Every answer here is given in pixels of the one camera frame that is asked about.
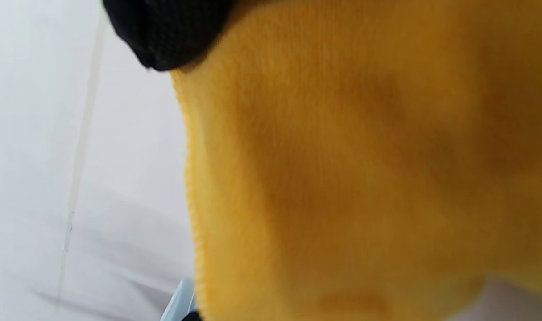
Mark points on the person's right hand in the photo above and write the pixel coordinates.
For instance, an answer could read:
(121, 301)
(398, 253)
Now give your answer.
(172, 31)

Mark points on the yellow square towel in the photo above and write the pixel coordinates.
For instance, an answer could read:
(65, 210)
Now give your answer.
(364, 169)

